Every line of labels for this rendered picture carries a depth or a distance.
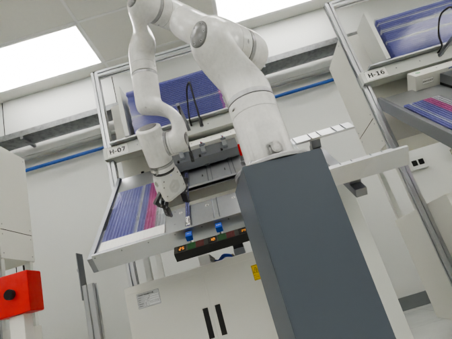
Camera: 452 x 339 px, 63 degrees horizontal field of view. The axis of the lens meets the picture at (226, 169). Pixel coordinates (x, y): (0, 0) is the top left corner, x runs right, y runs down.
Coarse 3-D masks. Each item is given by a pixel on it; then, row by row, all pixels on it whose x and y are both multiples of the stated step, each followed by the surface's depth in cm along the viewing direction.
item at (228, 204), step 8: (208, 200) 151; (216, 200) 149; (224, 200) 148; (232, 200) 146; (184, 208) 151; (192, 208) 149; (200, 208) 147; (208, 208) 146; (216, 208) 144; (224, 208) 142; (232, 208) 141; (176, 216) 147; (184, 216) 145; (192, 216) 143; (200, 216) 142; (208, 216) 140; (216, 216) 139; (168, 224) 143; (176, 224) 141; (184, 224) 140; (192, 224) 138; (104, 232) 151
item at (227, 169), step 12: (240, 156) 184; (204, 168) 182; (216, 168) 178; (228, 168) 174; (240, 168) 171; (132, 180) 193; (144, 180) 189; (192, 180) 173; (204, 180) 169; (216, 180) 176; (228, 180) 174
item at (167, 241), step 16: (208, 224) 133; (224, 224) 134; (240, 224) 134; (144, 240) 133; (160, 240) 133; (176, 240) 134; (96, 256) 133; (112, 256) 134; (128, 256) 134; (144, 256) 135
